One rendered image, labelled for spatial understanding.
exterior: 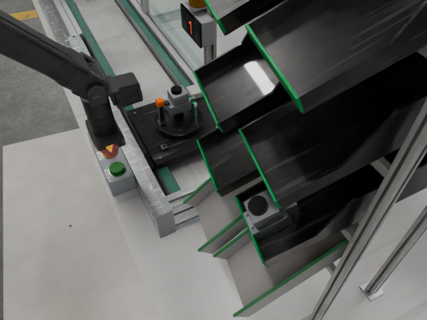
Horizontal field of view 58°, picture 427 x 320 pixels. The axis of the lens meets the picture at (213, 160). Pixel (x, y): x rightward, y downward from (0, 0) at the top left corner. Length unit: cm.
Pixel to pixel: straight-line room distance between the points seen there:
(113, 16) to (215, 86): 120
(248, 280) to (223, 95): 38
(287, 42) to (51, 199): 89
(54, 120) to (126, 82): 192
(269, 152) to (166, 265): 54
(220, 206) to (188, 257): 20
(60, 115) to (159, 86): 151
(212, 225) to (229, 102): 35
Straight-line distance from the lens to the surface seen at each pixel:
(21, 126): 280
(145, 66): 145
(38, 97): 299
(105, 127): 90
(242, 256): 82
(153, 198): 98
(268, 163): 52
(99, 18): 179
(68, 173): 123
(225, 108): 59
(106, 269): 102
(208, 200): 89
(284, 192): 50
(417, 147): 46
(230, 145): 74
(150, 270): 99
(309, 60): 41
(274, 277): 77
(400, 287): 106
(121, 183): 104
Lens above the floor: 175
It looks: 49 degrees down
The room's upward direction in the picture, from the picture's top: straight up
